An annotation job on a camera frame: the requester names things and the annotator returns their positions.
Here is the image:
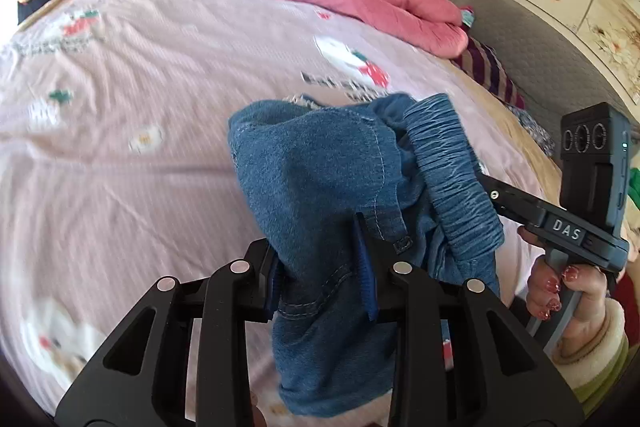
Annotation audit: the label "pile of mixed clothes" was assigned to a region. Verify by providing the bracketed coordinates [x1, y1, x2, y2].
[626, 167, 640, 212]

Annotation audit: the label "purple striped pillow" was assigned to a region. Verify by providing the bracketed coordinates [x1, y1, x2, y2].
[450, 36, 527, 110]

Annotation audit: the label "blue denim pants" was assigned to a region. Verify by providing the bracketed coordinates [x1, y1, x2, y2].
[227, 92, 506, 419]

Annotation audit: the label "tan blanket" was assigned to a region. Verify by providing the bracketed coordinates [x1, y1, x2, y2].
[450, 57, 565, 212]

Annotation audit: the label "person's right hand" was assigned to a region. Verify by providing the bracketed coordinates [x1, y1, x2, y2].
[517, 226, 610, 350]

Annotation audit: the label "pink printed bed sheet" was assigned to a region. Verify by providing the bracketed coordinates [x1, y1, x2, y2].
[0, 0, 556, 420]

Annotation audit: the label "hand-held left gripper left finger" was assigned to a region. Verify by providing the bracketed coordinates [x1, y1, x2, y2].
[55, 239, 281, 427]

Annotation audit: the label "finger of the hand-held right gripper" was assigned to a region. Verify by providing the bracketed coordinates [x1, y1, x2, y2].
[475, 172, 547, 229]

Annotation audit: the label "grey padded headboard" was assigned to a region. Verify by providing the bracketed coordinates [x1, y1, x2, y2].
[409, 0, 640, 148]

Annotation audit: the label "grey speckled cloth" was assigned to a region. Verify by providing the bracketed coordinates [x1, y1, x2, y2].
[504, 103, 557, 156]

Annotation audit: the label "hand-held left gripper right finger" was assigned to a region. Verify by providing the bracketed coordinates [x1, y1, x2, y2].
[352, 212, 586, 427]

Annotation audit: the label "person's right forearm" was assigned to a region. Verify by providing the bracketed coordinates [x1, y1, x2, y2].
[550, 297, 632, 418]

